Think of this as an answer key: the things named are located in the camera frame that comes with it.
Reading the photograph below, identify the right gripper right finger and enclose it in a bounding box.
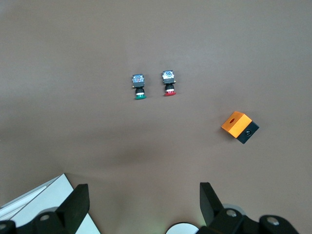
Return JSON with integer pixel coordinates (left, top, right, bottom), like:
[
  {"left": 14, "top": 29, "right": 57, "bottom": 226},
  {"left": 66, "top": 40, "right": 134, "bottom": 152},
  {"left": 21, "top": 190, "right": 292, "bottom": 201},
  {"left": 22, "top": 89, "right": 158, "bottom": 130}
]
[{"left": 199, "top": 182, "right": 303, "bottom": 234}]

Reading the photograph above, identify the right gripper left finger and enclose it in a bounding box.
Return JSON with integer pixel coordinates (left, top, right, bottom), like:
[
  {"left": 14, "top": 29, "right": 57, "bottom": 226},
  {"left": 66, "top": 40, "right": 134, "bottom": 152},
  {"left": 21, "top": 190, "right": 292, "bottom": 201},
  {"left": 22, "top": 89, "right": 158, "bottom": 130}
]
[{"left": 14, "top": 184, "right": 91, "bottom": 234}]

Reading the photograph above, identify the red push button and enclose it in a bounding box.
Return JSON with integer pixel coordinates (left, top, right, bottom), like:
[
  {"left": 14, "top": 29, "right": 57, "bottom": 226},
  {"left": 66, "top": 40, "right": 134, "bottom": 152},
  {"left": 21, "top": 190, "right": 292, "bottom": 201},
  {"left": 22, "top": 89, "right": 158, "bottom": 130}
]
[{"left": 161, "top": 70, "right": 177, "bottom": 97}]

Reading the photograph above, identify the green push button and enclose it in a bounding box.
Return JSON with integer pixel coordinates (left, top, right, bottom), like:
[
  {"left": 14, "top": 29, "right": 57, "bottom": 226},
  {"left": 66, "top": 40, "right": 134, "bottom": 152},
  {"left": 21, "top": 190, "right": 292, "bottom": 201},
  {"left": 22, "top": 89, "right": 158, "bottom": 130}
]
[{"left": 131, "top": 74, "right": 148, "bottom": 100}]

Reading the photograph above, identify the orange box with black base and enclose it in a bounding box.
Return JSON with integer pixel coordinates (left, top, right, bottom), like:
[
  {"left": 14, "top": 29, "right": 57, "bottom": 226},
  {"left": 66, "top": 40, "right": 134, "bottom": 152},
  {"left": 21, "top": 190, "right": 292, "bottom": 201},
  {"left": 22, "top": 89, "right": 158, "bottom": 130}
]
[{"left": 221, "top": 111, "right": 260, "bottom": 145}]

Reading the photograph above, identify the brown paper table cover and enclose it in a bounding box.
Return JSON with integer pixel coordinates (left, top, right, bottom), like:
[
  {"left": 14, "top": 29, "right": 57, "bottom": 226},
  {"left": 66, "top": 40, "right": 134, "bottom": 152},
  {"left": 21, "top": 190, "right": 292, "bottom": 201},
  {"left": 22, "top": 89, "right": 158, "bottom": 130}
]
[{"left": 0, "top": 0, "right": 312, "bottom": 234}]

